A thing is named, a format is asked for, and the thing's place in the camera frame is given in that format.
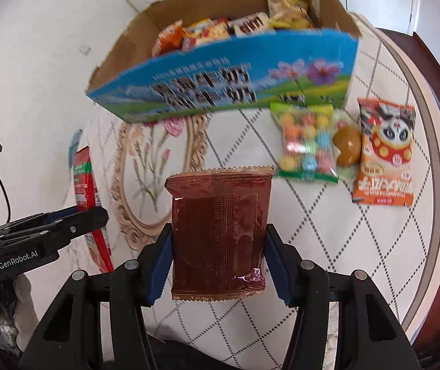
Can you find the yellow chips packet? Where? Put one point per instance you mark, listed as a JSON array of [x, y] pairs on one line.
[[285, 11]]

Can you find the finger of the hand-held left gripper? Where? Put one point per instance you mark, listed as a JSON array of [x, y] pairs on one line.
[[73, 229], [46, 217]]

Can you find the brown snack packet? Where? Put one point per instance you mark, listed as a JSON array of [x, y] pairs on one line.
[[220, 231]]

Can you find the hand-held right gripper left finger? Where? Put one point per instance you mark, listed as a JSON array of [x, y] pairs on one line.
[[160, 266]]

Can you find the white wall socket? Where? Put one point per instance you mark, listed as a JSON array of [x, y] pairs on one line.
[[85, 49]]

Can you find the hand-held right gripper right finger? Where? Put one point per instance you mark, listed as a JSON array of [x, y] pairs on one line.
[[279, 268]]

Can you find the red yellow noodle packet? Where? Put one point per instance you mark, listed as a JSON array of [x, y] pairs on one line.
[[206, 32]]

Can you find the white diamond printed blanket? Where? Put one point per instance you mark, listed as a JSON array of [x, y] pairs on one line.
[[320, 239]]

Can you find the cardboard box blue print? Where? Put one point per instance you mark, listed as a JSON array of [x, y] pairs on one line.
[[224, 81]]

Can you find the orange panda snack packet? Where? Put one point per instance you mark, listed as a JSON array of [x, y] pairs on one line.
[[386, 154], [168, 38]]

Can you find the white wafer packet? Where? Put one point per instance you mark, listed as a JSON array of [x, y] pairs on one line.
[[251, 25]]

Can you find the packaged brown braised egg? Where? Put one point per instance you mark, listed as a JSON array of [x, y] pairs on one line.
[[347, 144]]

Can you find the colourful candy bag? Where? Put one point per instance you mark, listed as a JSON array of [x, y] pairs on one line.
[[306, 142]]

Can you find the long red snack packet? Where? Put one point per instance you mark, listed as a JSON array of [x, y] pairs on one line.
[[85, 177]]

